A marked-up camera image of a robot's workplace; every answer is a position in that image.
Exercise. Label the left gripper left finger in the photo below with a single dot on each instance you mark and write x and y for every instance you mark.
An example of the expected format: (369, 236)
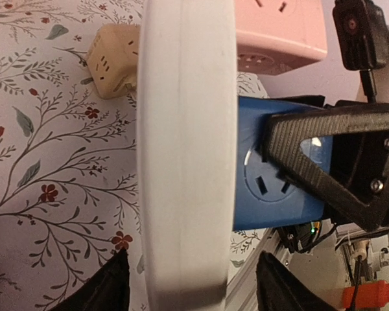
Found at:
(107, 290)

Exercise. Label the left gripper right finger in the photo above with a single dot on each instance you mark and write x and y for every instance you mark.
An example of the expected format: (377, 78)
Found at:
(279, 289)

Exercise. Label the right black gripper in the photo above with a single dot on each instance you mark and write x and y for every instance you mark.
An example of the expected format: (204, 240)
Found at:
(355, 188)

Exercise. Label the dark blue cube socket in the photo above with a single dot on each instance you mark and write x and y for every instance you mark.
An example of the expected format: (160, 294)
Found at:
(264, 198)

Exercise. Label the pink cube socket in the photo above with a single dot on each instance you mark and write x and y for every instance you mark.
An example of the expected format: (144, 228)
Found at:
(278, 36)

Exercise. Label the white power strip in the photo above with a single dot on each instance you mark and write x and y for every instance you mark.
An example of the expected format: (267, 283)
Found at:
(187, 115)

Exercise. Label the beige cube socket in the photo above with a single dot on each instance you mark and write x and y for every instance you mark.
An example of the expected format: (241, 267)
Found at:
(112, 59)

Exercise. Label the front aluminium rail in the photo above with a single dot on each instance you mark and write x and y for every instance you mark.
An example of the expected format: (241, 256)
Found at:
(244, 290)

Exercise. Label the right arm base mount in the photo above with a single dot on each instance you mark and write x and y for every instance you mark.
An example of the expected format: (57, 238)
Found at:
(304, 237)

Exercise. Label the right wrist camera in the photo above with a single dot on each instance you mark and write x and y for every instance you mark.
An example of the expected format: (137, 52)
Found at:
(363, 38)

